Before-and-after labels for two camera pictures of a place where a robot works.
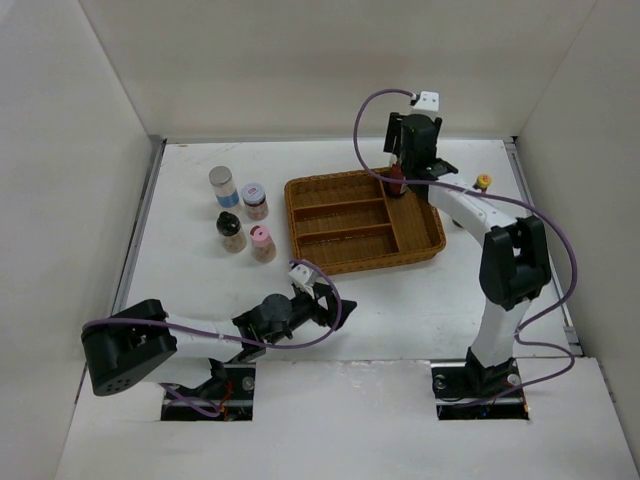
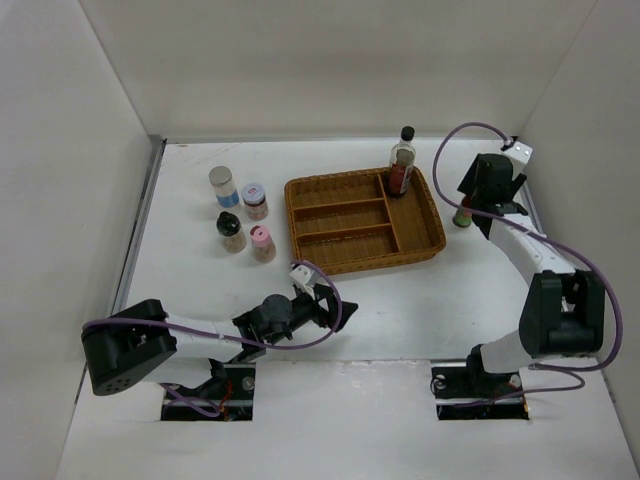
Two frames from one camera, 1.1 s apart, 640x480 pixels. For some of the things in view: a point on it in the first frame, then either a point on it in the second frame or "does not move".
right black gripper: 394,132 -> 468,184
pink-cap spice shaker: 263,246 does not move
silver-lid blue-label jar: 222,180 does not move
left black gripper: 322,291 does not move
